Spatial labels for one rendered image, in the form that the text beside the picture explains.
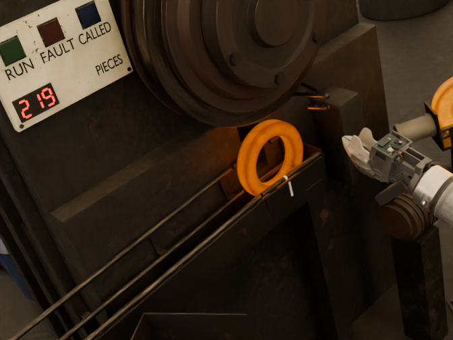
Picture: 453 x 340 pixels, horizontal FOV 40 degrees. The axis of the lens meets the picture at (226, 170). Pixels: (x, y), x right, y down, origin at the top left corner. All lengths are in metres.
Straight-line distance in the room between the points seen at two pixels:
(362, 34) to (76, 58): 0.78
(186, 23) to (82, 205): 0.41
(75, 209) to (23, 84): 0.27
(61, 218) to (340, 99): 0.71
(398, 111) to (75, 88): 2.09
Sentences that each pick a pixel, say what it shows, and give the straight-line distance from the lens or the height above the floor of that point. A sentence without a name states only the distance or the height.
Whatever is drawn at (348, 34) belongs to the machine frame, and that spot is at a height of 0.87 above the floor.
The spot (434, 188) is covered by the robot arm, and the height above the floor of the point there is 0.73.
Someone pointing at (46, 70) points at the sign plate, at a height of 1.14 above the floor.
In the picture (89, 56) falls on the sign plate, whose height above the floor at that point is 1.13.
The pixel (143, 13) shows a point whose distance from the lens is 1.14.
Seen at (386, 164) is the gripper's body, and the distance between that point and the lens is 1.34.
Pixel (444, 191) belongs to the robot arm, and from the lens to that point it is 1.30.
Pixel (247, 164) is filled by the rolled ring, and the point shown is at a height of 0.79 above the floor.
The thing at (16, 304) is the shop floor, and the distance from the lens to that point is 2.66.
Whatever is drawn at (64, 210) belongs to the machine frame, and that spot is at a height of 0.87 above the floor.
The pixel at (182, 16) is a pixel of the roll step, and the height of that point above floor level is 1.17.
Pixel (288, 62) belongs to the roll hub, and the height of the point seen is 1.01.
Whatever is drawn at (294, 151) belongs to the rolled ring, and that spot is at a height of 0.74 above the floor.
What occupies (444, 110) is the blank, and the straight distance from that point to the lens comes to 1.61.
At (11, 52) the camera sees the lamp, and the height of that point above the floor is 1.20.
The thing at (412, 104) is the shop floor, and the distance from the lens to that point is 3.13.
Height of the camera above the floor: 1.50
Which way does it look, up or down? 31 degrees down
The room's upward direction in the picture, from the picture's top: 17 degrees counter-clockwise
